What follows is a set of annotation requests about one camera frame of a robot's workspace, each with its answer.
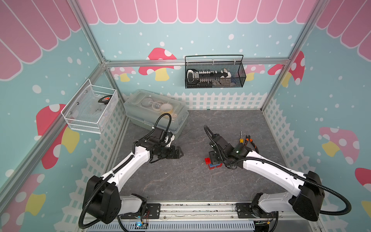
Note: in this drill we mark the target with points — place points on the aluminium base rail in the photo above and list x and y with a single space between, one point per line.
219 216

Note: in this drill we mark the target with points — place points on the black wire mesh basket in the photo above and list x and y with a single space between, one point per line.
233 64

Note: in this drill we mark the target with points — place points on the white black power strip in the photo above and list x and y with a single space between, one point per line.
207 78

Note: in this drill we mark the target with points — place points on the red long lego brick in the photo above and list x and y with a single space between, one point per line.
207 160

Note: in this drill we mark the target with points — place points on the light blue long lego brick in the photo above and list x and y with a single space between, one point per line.
216 166

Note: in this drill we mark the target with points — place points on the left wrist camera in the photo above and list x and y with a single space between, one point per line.
161 137

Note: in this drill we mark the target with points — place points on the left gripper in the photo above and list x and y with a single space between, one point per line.
176 156

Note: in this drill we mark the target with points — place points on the yellow black screwdriver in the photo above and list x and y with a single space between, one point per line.
241 140

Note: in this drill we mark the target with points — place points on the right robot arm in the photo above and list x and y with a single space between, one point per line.
302 194

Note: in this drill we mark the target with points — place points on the orange black pliers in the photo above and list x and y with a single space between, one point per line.
249 140

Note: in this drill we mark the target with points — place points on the white wire mesh basket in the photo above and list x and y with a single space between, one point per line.
84 113

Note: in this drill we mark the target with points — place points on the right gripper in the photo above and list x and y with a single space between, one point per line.
211 155

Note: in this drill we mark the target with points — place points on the translucent plastic storage box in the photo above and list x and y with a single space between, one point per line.
143 109

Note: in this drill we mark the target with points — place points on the green circuit board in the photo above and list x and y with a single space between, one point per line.
140 226

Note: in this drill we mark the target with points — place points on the black red tape measure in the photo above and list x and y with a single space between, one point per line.
105 99

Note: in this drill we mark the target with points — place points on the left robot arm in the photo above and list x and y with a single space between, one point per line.
102 201

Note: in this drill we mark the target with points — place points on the yellow tape roll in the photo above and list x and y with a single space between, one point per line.
167 108

